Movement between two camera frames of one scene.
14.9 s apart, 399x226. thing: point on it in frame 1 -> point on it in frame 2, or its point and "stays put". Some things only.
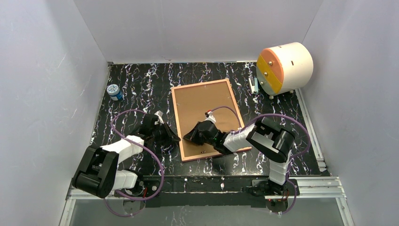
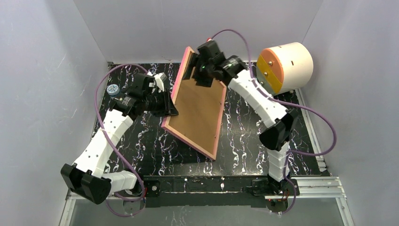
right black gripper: (199, 133) -> (200, 70)
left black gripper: (163, 132) -> (165, 101)
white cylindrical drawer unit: (282, 68) stays put
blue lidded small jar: (114, 91) stays put
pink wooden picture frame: (238, 116) -> (166, 120)
